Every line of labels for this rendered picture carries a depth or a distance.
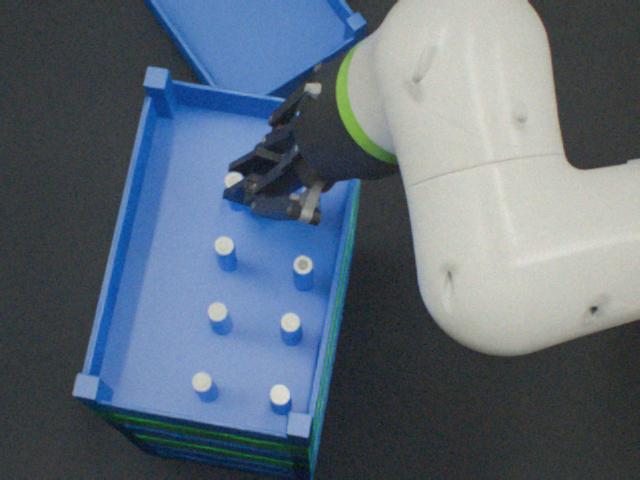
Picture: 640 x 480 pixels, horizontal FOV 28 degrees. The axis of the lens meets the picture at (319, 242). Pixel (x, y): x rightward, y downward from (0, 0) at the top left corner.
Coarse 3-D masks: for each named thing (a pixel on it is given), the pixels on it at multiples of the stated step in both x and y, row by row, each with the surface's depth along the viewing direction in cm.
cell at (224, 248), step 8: (216, 240) 113; (224, 240) 112; (232, 240) 112; (216, 248) 112; (224, 248) 112; (232, 248) 112; (216, 256) 114; (224, 256) 112; (232, 256) 114; (224, 264) 115; (232, 264) 116
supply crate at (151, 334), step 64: (192, 128) 122; (256, 128) 122; (128, 192) 115; (192, 192) 120; (128, 256) 119; (192, 256) 119; (256, 256) 119; (320, 256) 119; (128, 320) 117; (192, 320) 117; (256, 320) 117; (320, 320) 117; (128, 384) 116; (256, 384) 116; (320, 384) 111
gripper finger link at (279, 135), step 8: (280, 128) 105; (288, 128) 103; (264, 136) 109; (272, 136) 107; (280, 136) 105; (288, 136) 103; (264, 144) 108; (272, 144) 107; (280, 144) 106; (288, 144) 105
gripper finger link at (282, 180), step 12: (288, 156) 100; (300, 156) 98; (276, 168) 104; (288, 168) 101; (252, 180) 107; (264, 180) 106; (276, 180) 103; (288, 180) 103; (252, 192) 107; (264, 192) 106; (276, 192) 106; (288, 192) 106
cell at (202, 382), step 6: (198, 372) 110; (204, 372) 110; (192, 378) 109; (198, 378) 109; (204, 378) 109; (210, 378) 109; (192, 384) 109; (198, 384) 109; (204, 384) 109; (210, 384) 109; (198, 390) 109; (204, 390) 109; (210, 390) 110; (216, 390) 114; (198, 396) 113; (204, 396) 111; (210, 396) 112; (216, 396) 115; (210, 402) 115
